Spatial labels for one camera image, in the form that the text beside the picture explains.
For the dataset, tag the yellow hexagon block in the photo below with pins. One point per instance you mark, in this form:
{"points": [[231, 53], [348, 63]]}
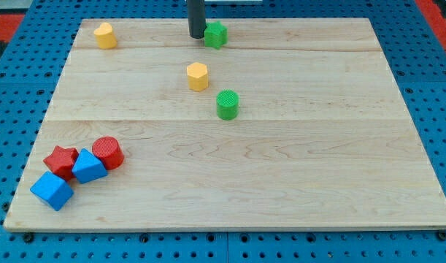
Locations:
{"points": [[198, 77]]}

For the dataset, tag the green star block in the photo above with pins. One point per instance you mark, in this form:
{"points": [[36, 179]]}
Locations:
{"points": [[215, 35]]}

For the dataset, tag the red star block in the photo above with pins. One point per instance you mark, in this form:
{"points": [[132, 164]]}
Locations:
{"points": [[61, 161]]}

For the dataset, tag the light wooden board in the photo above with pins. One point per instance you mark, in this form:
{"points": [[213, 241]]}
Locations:
{"points": [[323, 140]]}

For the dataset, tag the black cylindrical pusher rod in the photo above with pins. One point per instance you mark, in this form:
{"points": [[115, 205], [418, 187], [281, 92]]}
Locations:
{"points": [[196, 18]]}

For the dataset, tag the blue cube block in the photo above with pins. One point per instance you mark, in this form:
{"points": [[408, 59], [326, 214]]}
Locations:
{"points": [[52, 190]]}

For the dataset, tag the green cylinder block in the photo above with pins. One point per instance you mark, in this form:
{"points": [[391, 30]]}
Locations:
{"points": [[227, 105]]}

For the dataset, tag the blue triangle block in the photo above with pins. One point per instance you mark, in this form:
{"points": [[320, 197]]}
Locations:
{"points": [[88, 167]]}

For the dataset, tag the yellow heart block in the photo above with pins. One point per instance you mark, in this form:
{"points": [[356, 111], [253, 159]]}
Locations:
{"points": [[104, 35]]}

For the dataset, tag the red cylinder block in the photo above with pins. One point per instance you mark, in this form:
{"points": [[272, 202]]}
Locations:
{"points": [[108, 151]]}

